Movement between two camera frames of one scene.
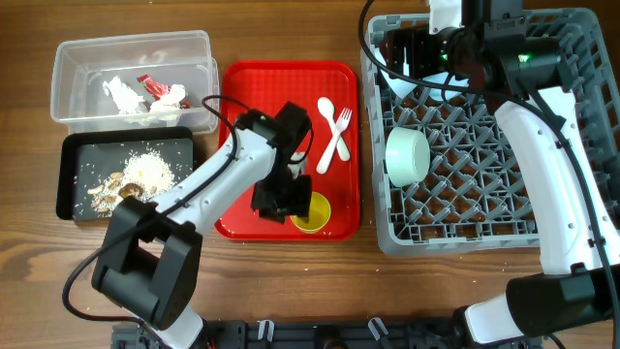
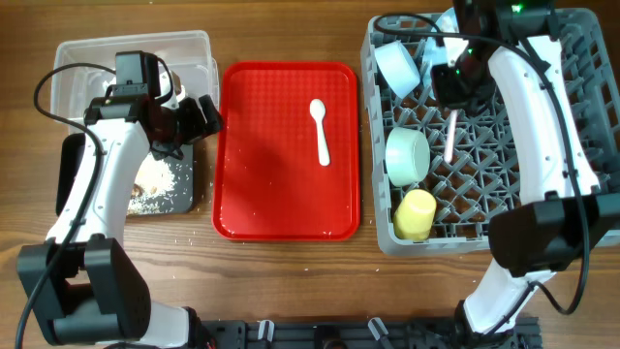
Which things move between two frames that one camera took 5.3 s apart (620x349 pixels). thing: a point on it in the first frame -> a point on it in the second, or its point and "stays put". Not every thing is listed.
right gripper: [417, 43] -> [448, 99]
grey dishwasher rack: [446, 174] stays put
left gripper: [298, 201] -> [195, 127]
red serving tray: [329, 93] stays put
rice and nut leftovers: [144, 175] stays put
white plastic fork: [343, 123] -> [450, 136]
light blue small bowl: [402, 86] stays put
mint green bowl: [407, 156] stays put
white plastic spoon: [325, 107] -> [318, 111]
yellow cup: [320, 213] -> [415, 215]
